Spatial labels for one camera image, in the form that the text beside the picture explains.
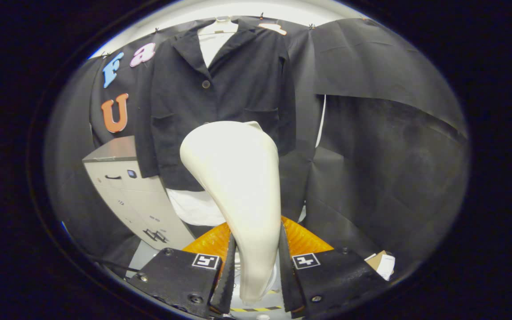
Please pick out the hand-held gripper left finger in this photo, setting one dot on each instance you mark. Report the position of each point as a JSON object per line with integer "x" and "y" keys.
{"x": 226, "y": 280}

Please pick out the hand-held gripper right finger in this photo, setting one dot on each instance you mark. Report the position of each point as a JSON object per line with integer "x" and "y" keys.
{"x": 288, "y": 280}

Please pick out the yellow black floor tape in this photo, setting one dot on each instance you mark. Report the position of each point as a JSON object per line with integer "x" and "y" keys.
{"x": 256, "y": 308}

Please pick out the white shirt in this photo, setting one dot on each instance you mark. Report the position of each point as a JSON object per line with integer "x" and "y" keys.
{"x": 194, "y": 209}

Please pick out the small cardboard box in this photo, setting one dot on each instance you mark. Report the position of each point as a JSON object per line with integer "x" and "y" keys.
{"x": 382, "y": 264}

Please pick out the white clothes hanger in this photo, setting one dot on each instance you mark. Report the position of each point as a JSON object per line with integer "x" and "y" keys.
{"x": 222, "y": 19}

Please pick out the white garment steamer head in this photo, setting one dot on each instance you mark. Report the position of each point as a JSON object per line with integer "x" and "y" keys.
{"x": 238, "y": 186}

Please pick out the grey drawer cabinet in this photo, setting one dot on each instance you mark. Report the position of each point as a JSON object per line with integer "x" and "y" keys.
{"x": 122, "y": 191}

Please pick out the black blazer jacket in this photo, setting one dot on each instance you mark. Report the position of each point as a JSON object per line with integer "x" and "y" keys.
{"x": 238, "y": 93}

